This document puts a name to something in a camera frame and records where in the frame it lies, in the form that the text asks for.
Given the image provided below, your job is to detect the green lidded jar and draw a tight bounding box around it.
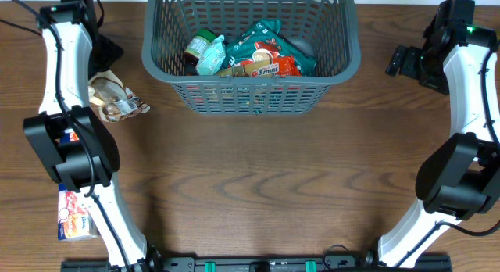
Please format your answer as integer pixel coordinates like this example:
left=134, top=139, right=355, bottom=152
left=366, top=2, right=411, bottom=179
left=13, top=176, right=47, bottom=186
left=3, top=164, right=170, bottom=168
left=183, top=28, right=217, bottom=69

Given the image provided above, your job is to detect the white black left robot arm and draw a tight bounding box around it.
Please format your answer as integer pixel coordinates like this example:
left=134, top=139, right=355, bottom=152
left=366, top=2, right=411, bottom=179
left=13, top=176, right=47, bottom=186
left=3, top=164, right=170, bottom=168
left=11, top=0, right=165, bottom=272

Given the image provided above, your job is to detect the red yellow spaghetti packet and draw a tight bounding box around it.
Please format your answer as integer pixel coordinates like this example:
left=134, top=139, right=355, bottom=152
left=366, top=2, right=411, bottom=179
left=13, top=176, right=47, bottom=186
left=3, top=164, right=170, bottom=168
left=216, top=56, right=301, bottom=77

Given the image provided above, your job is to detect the mint green snack bar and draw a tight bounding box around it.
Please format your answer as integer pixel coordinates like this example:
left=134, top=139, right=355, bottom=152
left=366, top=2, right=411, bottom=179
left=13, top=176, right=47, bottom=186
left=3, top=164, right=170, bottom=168
left=195, top=35, right=226, bottom=76

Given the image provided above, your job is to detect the green instant coffee bag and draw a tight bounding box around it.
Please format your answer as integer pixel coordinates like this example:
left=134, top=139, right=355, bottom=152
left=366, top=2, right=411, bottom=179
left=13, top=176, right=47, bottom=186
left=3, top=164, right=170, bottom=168
left=221, top=19, right=317, bottom=77

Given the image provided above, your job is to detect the multicolour tissue pack strip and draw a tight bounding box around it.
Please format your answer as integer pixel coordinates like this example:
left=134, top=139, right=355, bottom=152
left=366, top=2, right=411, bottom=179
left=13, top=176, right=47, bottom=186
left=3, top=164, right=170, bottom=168
left=57, top=127, right=99, bottom=242

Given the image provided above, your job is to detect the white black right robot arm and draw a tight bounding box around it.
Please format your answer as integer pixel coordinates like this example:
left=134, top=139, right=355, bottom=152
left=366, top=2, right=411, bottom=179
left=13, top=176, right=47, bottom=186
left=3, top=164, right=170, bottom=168
left=363, top=0, right=499, bottom=271

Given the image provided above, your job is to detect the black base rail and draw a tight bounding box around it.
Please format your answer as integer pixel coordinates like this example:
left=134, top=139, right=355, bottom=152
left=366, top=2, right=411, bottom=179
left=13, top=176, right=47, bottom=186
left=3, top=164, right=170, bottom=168
left=60, top=254, right=453, bottom=272

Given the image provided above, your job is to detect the grey plastic lattice basket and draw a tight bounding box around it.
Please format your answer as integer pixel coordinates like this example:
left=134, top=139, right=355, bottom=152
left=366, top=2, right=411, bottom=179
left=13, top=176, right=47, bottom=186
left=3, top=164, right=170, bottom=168
left=142, top=0, right=361, bottom=115

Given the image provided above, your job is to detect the beige snack bag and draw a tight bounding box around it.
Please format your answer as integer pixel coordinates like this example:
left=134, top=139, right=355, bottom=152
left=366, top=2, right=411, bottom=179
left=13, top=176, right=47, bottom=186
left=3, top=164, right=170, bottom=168
left=88, top=70, right=150, bottom=123

